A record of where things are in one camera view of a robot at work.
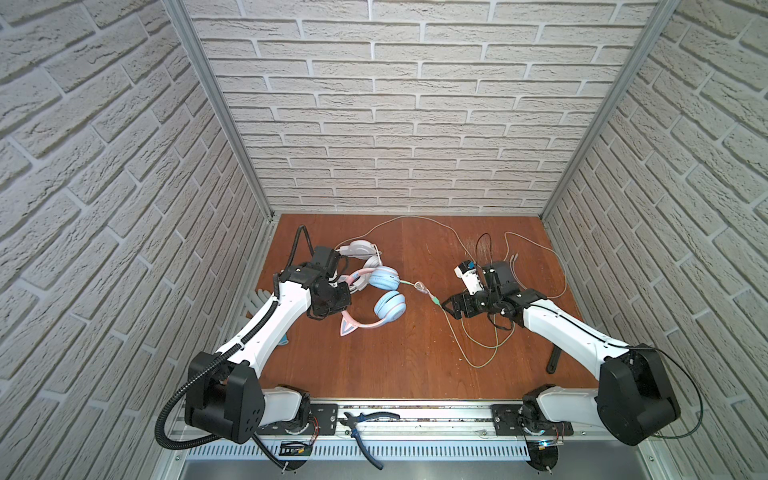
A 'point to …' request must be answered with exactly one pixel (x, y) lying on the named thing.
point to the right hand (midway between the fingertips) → (455, 299)
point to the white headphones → (362, 249)
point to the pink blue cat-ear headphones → (389, 306)
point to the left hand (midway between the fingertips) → (349, 300)
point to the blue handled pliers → (353, 421)
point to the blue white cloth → (283, 340)
